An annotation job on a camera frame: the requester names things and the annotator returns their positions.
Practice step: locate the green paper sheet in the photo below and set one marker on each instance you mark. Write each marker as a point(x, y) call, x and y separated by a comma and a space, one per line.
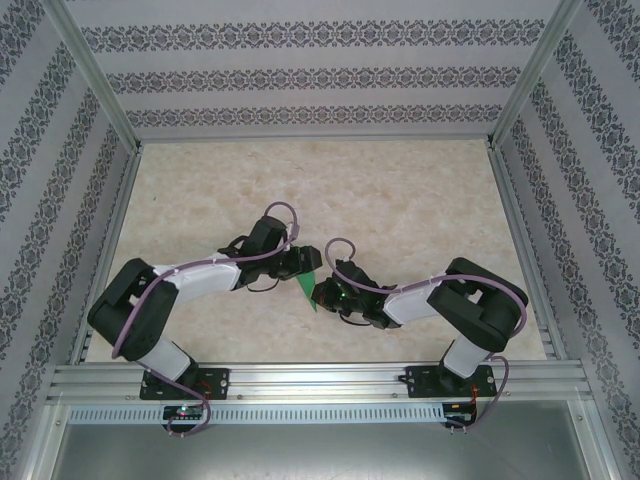
point(307, 287)

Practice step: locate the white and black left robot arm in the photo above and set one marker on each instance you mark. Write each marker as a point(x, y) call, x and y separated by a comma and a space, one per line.
point(210, 280)

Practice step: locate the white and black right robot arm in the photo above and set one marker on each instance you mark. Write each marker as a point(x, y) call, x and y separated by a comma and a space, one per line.
point(410, 305)

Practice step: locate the grey sheet metal tray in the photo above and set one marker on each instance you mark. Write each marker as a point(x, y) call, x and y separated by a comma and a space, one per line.
point(320, 455)

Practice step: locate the aluminium mounting rail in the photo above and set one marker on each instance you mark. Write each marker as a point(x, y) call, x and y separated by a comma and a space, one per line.
point(315, 380)

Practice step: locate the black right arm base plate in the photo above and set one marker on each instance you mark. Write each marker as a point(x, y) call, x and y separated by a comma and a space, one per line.
point(420, 382)

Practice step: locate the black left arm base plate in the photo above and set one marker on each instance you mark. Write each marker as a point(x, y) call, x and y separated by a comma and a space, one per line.
point(217, 382)

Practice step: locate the aluminium table side rail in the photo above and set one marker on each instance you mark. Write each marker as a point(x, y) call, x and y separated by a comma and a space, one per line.
point(119, 212)
point(515, 220)

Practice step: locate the aluminium frame post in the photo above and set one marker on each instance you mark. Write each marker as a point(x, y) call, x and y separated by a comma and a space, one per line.
point(95, 75)
point(535, 70)

